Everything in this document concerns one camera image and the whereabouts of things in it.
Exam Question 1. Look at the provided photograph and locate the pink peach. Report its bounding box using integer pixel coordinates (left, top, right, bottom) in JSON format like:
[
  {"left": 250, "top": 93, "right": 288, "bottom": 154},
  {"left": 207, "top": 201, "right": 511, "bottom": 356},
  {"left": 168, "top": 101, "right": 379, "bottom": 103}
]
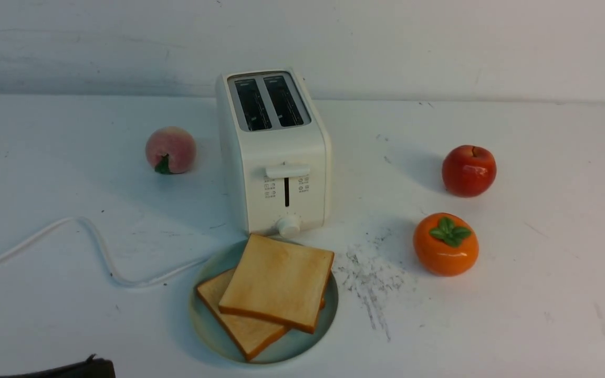
[{"left": 145, "top": 127, "right": 197, "bottom": 175}]

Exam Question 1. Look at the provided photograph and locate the red apple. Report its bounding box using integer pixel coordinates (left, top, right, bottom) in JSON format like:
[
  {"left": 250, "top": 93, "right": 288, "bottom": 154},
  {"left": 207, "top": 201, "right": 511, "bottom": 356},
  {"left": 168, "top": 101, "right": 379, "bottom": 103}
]
[{"left": 442, "top": 144, "right": 497, "bottom": 197}]

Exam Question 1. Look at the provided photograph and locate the white two-slot toaster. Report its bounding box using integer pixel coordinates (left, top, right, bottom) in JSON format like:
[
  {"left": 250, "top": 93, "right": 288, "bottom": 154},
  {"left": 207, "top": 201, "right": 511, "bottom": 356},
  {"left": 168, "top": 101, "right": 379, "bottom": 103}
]
[{"left": 215, "top": 68, "right": 333, "bottom": 238}]

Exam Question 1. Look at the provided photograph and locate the white toaster power cord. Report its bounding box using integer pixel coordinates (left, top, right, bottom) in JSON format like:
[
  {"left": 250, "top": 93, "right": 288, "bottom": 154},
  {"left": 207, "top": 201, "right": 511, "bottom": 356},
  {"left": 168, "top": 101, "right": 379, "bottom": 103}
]
[{"left": 0, "top": 216, "right": 214, "bottom": 288}]

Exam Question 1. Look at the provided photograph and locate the toast slice from slot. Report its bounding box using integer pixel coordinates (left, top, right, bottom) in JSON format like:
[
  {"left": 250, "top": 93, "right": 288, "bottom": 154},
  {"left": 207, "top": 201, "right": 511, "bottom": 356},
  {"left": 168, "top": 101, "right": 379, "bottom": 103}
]
[
  {"left": 218, "top": 234, "right": 335, "bottom": 333},
  {"left": 189, "top": 269, "right": 337, "bottom": 364}
]

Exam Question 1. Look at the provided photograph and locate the orange persimmon with green leaf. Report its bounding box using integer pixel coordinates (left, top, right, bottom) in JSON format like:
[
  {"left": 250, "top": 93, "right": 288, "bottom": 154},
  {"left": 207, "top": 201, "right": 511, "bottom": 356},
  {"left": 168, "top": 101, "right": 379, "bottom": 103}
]
[{"left": 412, "top": 213, "right": 479, "bottom": 277}]

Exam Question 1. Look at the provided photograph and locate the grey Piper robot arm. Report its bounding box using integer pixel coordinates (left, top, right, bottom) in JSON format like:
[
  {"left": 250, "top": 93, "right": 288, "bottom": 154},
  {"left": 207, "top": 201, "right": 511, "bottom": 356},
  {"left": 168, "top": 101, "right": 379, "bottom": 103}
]
[{"left": 0, "top": 354, "right": 116, "bottom": 377}]

